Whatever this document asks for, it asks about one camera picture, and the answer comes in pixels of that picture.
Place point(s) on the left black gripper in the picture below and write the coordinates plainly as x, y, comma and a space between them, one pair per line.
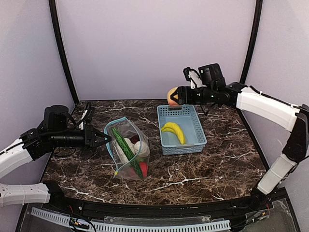
89, 137

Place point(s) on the left black frame post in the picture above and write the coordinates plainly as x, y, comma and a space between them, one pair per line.
61, 51

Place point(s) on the right black frame post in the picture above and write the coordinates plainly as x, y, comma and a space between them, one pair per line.
252, 40

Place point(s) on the clear zip top bag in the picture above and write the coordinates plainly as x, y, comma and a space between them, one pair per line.
127, 129

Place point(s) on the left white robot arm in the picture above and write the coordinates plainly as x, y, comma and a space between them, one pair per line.
58, 129

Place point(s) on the yellow banana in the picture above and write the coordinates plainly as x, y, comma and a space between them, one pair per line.
175, 129

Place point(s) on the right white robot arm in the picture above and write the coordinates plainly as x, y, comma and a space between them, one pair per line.
207, 85

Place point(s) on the white slotted cable duct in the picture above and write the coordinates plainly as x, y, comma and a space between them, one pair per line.
116, 224

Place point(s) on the dark red apple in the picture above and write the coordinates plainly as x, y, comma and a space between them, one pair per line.
134, 139

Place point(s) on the green cucumber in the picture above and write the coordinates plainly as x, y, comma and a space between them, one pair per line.
129, 154

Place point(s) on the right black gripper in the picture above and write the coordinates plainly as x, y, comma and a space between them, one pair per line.
181, 94

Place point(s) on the white cauliflower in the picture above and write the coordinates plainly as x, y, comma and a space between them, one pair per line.
120, 152

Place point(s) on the light blue plastic basket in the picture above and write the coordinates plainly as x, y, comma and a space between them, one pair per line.
186, 117

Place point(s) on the black frame post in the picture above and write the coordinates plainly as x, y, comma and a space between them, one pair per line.
61, 51
252, 40

